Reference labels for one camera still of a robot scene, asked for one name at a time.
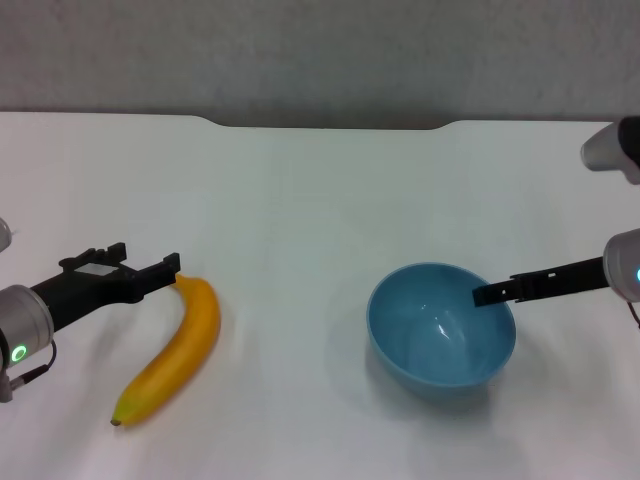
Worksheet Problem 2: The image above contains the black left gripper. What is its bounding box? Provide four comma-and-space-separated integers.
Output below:
29, 242, 181, 333

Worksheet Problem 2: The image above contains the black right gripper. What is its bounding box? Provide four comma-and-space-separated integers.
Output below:
471, 256, 609, 308

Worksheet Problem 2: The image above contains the blue bowl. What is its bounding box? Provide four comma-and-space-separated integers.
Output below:
366, 263, 517, 401

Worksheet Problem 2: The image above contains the yellow banana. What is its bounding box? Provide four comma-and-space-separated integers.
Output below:
110, 273, 222, 429

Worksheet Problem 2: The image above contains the left arm cable with plug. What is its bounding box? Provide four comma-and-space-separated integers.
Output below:
0, 341, 59, 404

